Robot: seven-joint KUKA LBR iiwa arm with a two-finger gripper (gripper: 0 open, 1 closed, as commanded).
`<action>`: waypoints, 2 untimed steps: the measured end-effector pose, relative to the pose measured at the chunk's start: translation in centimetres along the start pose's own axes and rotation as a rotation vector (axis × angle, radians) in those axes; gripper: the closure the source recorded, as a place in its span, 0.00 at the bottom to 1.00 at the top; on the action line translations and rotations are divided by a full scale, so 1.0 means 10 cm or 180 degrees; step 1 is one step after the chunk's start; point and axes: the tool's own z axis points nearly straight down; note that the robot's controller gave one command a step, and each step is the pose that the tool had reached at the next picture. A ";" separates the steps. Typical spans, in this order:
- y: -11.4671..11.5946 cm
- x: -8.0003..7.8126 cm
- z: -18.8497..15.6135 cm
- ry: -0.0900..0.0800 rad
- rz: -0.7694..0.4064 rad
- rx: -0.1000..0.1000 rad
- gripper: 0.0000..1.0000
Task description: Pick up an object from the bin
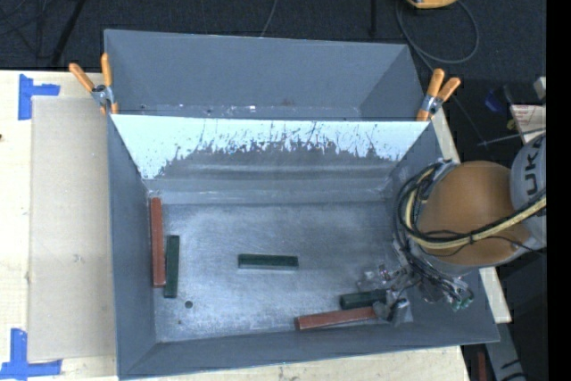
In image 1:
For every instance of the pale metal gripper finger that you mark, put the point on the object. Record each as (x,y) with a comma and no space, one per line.
(387,311)
(379,275)

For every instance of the dark green flat block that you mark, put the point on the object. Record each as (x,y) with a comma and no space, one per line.
(362,299)
(171,267)
(267,261)

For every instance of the red-brown flat block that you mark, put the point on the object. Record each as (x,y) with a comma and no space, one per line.
(334,319)
(157,241)

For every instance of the grey metal bin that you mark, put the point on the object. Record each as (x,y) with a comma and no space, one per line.
(267,227)

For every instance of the pale flat board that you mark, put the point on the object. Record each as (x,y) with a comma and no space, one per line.
(71,236)

